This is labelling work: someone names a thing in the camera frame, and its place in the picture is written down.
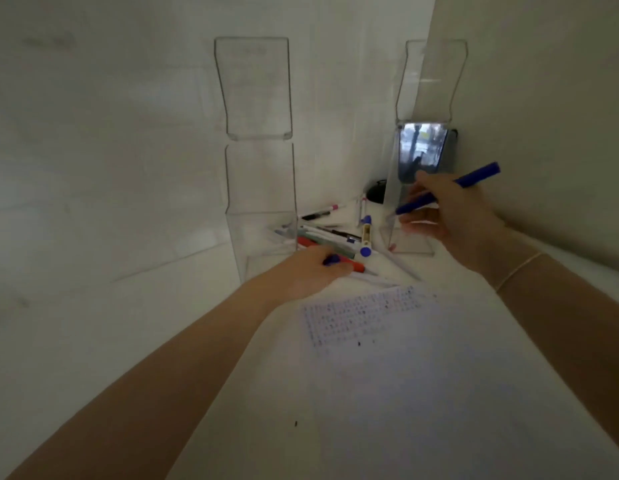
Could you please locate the person's left hand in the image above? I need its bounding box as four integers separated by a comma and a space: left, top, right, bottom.
249, 247, 354, 308

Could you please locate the person's right hand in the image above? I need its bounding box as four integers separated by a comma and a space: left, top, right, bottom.
398, 172, 541, 293

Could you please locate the dark blue pen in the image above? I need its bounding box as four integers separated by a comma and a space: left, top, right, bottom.
394, 162, 501, 216

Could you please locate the pile of assorted pens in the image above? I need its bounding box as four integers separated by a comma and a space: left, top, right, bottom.
274, 194, 423, 288

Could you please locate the clear acrylic box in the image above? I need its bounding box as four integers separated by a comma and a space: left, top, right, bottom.
379, 38, 469, 257
213, 36, 298, 285

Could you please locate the white paper sheet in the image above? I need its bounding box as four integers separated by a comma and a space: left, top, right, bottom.
284, 284, 619, 480

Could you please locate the person's right forearm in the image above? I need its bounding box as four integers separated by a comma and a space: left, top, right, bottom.
497, 252, 619, 461

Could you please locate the person's left forearm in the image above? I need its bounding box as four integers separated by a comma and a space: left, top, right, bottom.
4, 282, 290, 480

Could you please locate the thin wrist bracelet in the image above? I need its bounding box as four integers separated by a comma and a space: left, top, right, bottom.
495, 251, 545, 294

